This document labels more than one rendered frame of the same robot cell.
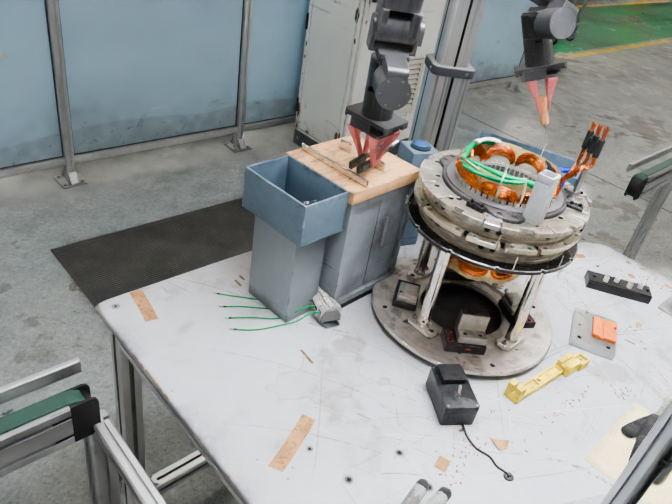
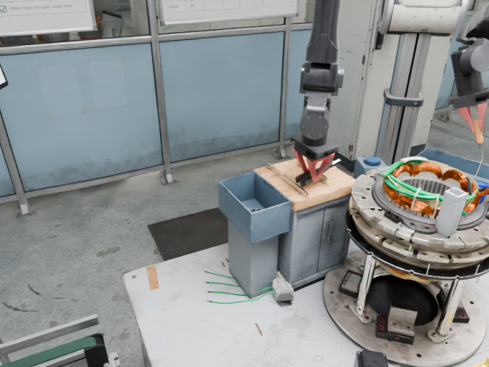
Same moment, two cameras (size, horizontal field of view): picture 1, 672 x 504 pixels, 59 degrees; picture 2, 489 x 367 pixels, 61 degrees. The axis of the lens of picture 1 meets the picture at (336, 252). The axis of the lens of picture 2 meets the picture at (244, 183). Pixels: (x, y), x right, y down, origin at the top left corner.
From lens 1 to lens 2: 0.26 m
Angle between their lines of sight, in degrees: 19
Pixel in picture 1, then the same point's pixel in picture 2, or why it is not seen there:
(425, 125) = (383, 143)
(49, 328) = not seen: hidden behind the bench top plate
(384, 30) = (308, 77)
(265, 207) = (230, 211)
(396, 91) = (316, 124)
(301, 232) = (250, 232)
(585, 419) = not seen: outside the picture
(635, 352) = not seen: outside the picture
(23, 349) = (118, 292)
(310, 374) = (257, 345)
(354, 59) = (362, 91)
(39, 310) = (132, 266)
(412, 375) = (343, 355)
